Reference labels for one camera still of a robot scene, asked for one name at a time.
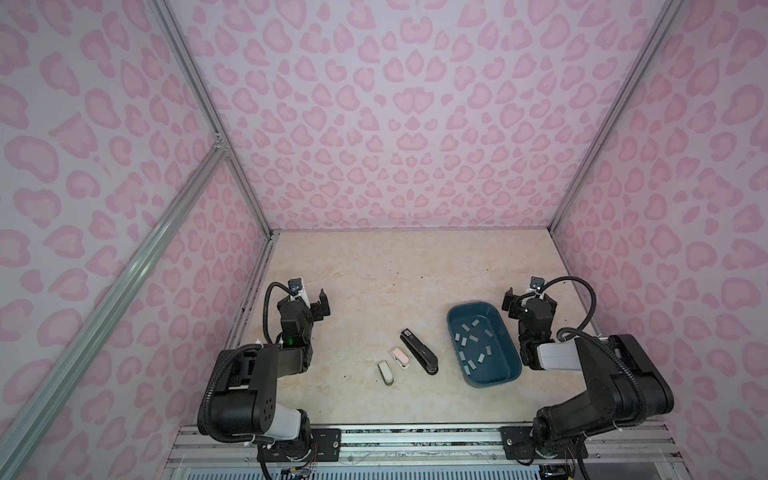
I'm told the black stapler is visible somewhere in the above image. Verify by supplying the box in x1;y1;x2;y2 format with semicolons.
400;329;439;376

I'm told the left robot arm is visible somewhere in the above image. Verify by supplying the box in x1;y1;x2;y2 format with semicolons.
197;292;331;453

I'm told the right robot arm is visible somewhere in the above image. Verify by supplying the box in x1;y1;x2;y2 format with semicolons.
502;277;674;466

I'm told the beige small stapler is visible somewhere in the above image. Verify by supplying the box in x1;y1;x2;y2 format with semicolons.
377;360;394;386

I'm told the pink small stapler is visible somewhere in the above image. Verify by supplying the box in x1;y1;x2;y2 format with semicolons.
390;347;410;368

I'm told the teal plastic tray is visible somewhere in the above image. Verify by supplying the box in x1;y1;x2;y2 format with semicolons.
446;301;522;388

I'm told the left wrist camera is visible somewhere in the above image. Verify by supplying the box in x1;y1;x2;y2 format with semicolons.
287;278;310;307

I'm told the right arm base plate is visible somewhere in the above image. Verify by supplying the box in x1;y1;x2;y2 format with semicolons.
499;424;537;466

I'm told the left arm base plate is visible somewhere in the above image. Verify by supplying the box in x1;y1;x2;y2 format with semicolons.
257;428;341;463

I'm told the aluminium front rail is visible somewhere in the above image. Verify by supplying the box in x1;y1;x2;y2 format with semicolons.
163;420;688;478

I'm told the aluminium diagonal frame bar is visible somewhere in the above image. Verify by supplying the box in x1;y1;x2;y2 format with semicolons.
1;147;227;479

